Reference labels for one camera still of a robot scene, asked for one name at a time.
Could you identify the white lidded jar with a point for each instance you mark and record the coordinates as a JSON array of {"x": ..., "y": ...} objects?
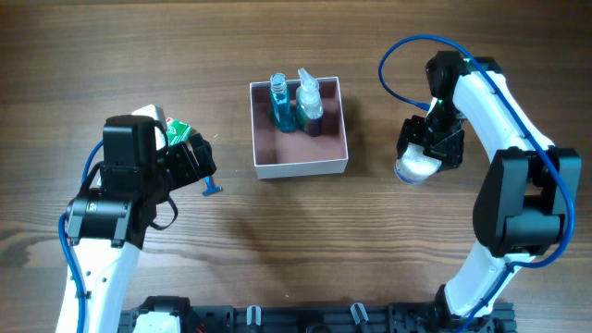
[{"x": 414, "y": 167}]

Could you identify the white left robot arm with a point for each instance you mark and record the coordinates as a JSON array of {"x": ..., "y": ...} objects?
[{"x": 103, "y": 229}]

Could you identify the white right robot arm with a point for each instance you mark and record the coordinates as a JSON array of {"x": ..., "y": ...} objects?
[{"x": 519, "y": 212}]

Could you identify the black mounting rail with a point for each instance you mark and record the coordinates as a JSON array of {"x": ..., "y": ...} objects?
[{"x": 396, "y": 317}]

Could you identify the teal liquid bottle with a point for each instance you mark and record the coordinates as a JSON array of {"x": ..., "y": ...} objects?
[{"x": 280, "y": 97}]

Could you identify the green white packet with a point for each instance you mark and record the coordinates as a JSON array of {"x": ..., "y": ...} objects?
[{"x": 177, "y": 131}]

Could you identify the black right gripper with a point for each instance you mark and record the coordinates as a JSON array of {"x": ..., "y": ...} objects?
[{"x": 435, "y": 140}]

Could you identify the blue disposable razor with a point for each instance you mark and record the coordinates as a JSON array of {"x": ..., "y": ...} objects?
[{"x": 211, "y": 187}]

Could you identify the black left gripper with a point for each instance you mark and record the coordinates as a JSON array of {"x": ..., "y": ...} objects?
[{"x": 186, "y": 162}]

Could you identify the white cardboard box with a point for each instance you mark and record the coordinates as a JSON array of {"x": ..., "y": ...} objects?
[{"x": 283, "y": 155}]

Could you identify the clear spray bottle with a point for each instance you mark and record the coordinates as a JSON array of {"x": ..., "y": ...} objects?
[{"x": 309, "y": 106}]

